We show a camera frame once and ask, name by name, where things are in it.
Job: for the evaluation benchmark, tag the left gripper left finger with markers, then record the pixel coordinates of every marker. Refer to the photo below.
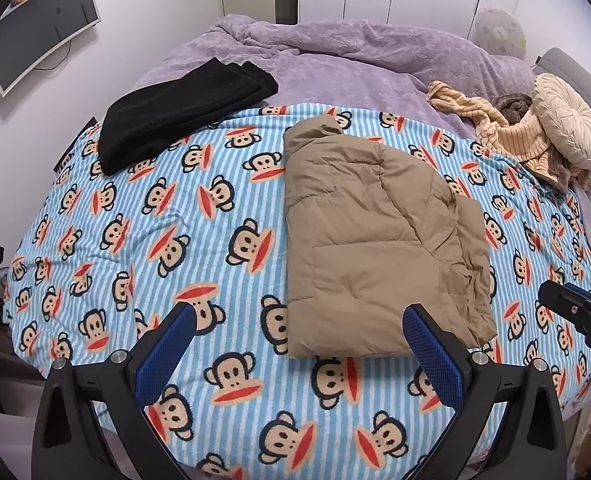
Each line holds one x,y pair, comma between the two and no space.
68,442

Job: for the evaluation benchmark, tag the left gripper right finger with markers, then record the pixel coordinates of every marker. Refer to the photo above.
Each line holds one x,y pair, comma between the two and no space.
529,444

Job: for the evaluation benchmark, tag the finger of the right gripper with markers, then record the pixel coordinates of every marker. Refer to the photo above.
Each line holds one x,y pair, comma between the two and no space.
575,309
579,291

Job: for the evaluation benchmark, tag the beige puffer jacket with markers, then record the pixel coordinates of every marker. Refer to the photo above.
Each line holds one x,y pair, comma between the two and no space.
372,230

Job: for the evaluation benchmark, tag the beige striped knit garment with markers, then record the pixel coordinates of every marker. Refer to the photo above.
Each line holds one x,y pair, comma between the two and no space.
525,141

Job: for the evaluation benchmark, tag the cream round pillow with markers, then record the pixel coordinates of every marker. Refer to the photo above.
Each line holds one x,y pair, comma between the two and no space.
565,118

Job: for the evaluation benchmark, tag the blue monkey print blanket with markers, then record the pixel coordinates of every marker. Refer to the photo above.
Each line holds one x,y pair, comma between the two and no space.
107,258

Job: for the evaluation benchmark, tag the brown fuzzy garment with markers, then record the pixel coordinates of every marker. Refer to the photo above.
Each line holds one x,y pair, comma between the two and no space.
513,106

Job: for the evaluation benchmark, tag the round plush cushion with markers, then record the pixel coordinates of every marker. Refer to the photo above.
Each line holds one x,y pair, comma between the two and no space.
499,33

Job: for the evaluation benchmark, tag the black folded garment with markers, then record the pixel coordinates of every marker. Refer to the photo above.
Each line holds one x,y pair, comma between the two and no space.
149,120

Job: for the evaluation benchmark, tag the purple duvet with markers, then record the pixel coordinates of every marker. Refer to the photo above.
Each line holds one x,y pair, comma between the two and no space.
361,64

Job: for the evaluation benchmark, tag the wall mounted monitor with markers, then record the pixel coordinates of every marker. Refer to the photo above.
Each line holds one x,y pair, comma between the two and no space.
34,29

